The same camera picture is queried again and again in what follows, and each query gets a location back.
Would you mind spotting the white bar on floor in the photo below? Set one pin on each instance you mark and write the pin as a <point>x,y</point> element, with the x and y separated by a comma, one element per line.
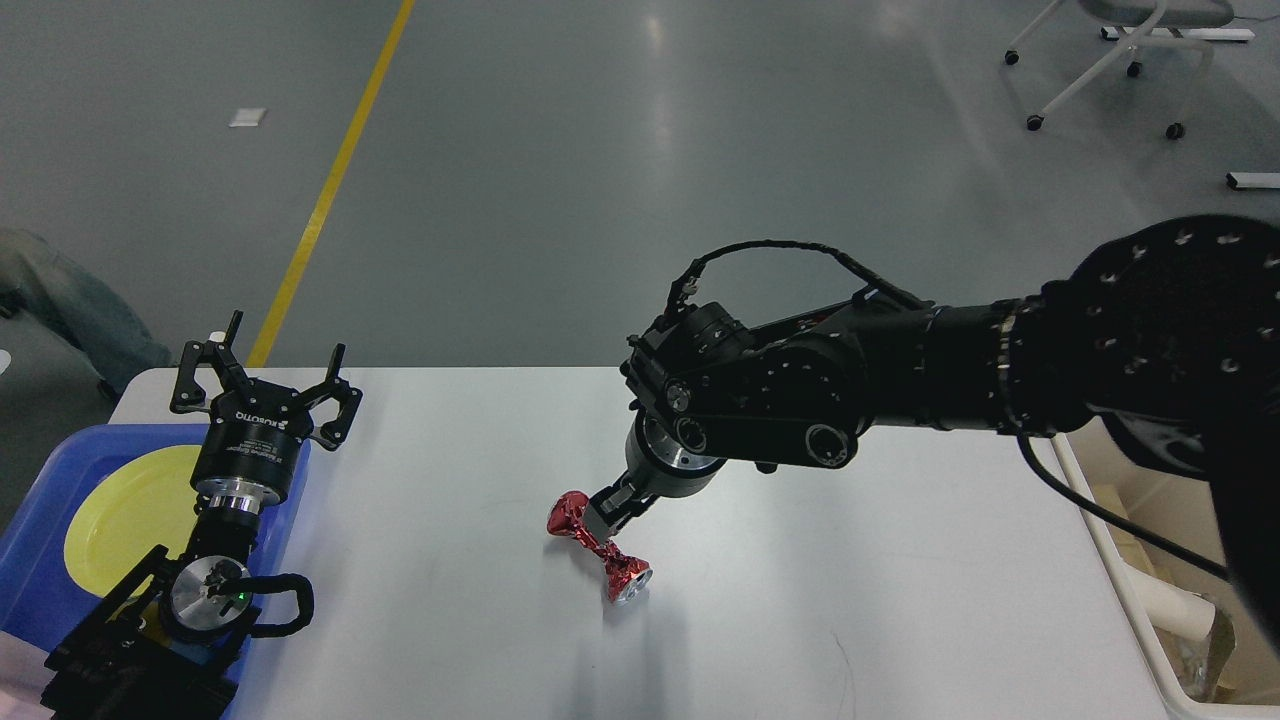
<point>1253,181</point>

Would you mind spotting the large brown paper bag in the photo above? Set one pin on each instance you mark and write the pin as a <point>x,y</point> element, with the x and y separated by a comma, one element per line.
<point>1131,549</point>

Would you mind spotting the yellow plastic plate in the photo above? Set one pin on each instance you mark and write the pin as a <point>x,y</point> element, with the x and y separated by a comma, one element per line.
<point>146,502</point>

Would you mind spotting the person leg in jeans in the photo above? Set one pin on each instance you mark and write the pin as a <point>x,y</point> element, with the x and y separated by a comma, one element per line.
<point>67,300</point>

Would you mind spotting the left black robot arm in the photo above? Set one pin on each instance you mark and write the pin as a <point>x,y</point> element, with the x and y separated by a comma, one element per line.
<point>160,644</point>

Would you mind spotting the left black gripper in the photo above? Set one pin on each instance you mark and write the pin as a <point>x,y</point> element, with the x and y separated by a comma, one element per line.
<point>250,450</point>

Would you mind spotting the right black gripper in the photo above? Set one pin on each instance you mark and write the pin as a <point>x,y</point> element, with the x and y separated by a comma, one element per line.
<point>657,466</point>

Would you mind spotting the blue plastic tray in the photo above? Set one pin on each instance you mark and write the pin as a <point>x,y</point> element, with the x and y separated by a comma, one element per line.
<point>41,604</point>

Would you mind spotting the office chair with castors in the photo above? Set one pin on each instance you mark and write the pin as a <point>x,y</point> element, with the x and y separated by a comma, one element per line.
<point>1143,24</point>

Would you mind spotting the aluminium foil tray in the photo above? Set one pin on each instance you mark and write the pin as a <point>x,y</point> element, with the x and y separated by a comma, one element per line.
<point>1206,639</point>

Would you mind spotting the white paper cup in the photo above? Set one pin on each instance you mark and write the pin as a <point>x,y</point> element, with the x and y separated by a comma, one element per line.
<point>1181,613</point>

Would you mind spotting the red foil wrapper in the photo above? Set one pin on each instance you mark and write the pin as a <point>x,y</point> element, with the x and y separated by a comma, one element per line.
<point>572,516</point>

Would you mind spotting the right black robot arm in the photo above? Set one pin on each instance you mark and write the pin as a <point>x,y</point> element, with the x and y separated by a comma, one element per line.
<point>1168,335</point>

